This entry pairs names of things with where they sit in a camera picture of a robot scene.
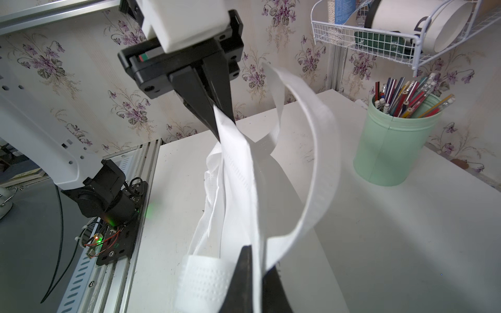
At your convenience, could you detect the clear glass jar blue label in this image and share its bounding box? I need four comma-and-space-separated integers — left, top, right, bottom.
327, 0, 357, 25

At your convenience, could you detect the green pencil cup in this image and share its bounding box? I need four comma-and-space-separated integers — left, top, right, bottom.
353, 72, 455, 186

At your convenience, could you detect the white paper cup black lid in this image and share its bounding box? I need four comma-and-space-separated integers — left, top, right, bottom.
354, 1, 474, 56

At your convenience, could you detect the white dial gauge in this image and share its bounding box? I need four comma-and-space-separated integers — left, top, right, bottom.
0, 187, 18, 219

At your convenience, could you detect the white insulated delivery bag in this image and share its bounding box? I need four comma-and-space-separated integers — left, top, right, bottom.
174, 65, 348, 312

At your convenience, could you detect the white wire wall basket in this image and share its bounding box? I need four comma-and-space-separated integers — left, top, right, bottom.
311, 1, 500, 76

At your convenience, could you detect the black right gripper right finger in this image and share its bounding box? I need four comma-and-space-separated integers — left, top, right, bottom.
262, 267, 293, 313

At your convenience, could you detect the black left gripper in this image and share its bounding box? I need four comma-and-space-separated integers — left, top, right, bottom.
117, 9, 244, 140

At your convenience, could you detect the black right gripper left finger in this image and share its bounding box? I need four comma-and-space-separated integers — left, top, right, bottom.
219, 246, 253, 313

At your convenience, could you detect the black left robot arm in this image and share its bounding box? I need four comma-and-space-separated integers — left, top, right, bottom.
1, 10, 244, 227

